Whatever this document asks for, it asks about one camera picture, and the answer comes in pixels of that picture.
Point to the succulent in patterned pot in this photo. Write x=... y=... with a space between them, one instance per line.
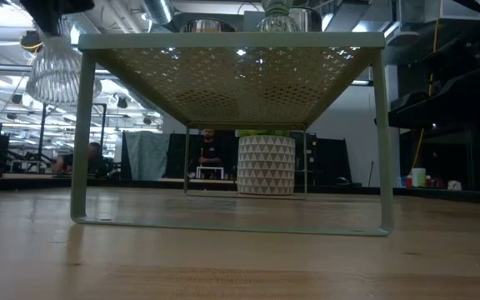
x=265 y=166

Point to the silver tin candle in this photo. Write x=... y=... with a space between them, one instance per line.
x=311 y=21

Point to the grey cloth cover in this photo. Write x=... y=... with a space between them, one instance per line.
x=144 y=154

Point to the person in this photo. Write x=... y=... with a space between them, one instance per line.
x=208 y=150
x=95 y=152

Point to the white frame object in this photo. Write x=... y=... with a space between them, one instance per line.
x=210 y=167

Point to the clear ribbed glass candle holder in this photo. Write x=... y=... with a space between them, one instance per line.
x=52 y=71

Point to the small white object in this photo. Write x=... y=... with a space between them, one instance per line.
x=454 y=185

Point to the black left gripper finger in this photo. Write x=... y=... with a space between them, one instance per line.
x=51 y=23

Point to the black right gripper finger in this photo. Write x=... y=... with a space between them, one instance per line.
x=411 y=99
x=427 y=114

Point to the red container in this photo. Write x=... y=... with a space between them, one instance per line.
x=408 y=181

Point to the black stand frame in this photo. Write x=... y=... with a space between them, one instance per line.
x=42 y=125

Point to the green perforated metal shelf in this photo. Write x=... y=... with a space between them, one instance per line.
x=231 y=40

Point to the green ribbed glass candle holder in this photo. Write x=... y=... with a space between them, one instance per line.
x=277 y=23

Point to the white cup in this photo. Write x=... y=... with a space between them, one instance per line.
x=418 y=177

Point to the silver ventilation duct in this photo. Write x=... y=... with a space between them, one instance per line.
x=158 y=10

